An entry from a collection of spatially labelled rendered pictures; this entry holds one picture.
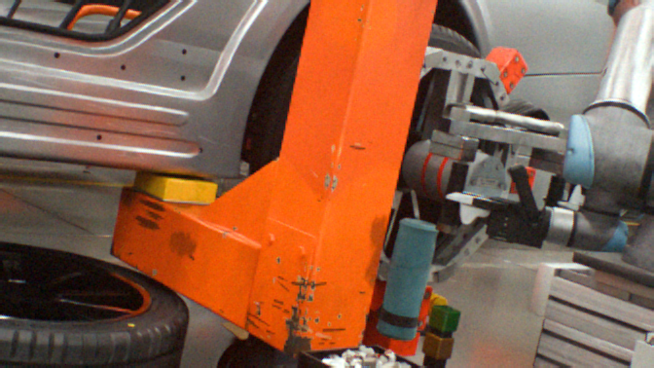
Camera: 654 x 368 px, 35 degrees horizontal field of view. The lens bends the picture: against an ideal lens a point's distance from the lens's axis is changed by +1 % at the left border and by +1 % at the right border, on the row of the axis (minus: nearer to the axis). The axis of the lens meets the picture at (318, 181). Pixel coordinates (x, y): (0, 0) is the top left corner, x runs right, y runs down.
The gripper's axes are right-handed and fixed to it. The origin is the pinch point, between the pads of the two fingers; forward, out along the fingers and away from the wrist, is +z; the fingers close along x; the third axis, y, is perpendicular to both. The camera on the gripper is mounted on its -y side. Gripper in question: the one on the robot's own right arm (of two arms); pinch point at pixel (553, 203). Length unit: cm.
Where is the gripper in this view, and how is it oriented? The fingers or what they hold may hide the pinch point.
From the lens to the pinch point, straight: 240.2
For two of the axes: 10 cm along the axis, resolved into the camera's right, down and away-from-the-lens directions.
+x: 6.3, 2.2, -7.4
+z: -7.5, -0.8, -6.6
